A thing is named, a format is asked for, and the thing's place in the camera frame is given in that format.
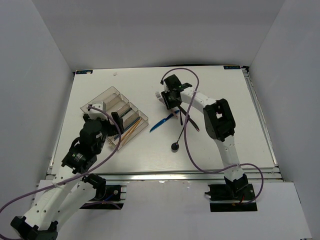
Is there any right blue corner label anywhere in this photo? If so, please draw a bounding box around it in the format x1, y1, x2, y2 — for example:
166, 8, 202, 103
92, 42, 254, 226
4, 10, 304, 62
223, 65, 241, 70

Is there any blue metallic knife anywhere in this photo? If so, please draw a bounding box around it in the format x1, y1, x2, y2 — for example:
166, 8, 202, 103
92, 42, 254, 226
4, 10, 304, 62
149, 110, 180, 133

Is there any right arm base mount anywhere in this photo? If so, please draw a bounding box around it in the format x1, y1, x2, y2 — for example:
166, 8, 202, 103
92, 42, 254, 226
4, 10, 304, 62
204, 184, 258, 213

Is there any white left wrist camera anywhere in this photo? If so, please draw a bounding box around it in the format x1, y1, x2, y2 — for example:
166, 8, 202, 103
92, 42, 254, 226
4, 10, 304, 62
87, 101, 106, 120

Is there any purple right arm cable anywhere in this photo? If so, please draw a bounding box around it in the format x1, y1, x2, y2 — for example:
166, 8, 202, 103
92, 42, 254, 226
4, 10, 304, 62
161, 67, 265, 207

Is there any blue chopstick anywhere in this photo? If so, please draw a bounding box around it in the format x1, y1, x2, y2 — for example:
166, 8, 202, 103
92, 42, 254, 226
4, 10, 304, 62
113, 117, 140, 140

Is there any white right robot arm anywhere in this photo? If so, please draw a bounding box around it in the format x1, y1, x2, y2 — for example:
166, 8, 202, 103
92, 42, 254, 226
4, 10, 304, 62
160, 74, 248, 200

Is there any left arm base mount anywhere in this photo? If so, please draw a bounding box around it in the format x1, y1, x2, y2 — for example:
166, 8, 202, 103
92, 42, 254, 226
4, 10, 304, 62
78, 174, 127, 210

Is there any green handled silver fork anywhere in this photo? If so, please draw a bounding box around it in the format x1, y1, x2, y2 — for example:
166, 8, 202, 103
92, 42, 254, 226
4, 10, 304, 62
119, 107, 133, 119

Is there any black long spoon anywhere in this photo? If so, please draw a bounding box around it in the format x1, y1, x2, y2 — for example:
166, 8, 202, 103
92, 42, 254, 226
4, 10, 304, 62
178, 106, 183, 126

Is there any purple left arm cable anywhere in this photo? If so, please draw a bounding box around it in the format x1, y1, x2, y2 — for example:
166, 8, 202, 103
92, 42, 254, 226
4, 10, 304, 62
0, 106, 123, 238

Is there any black round spoon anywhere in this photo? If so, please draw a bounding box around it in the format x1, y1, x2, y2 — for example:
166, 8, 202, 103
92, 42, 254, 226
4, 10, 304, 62
171, 117, 187, 153

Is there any clear plastic compartment organizer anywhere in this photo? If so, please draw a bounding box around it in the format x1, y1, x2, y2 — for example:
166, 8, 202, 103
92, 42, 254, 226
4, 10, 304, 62
80, 86, 149, 149

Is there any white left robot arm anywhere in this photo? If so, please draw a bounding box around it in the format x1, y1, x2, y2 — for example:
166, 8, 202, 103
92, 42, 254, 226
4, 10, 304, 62
10, 110, 124, 240

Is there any yellow chopstick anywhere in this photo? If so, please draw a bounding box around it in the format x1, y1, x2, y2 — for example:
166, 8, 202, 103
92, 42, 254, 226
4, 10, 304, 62
119, 117, 141, 147
121, 118, 142, 146

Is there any blue corner label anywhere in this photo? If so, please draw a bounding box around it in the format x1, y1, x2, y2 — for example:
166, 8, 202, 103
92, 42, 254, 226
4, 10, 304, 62
75, 69, 93, 75
223, 65, 241, 70

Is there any black knife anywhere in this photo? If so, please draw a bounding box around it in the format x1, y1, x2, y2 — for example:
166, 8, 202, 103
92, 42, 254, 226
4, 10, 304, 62
178, 105, 200, 132

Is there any left blue corner label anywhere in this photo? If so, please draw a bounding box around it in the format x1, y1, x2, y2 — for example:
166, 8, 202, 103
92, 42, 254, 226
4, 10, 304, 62
75, 69, 93, 75

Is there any pink handled fork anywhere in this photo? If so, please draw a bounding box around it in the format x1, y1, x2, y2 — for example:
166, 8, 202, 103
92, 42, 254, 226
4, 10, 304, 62
155, 91, 178, 119

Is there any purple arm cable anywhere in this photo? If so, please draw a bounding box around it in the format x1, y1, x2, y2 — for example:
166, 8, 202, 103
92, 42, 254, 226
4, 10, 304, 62
0, 106, 123, 238
161, 67, 265, 207

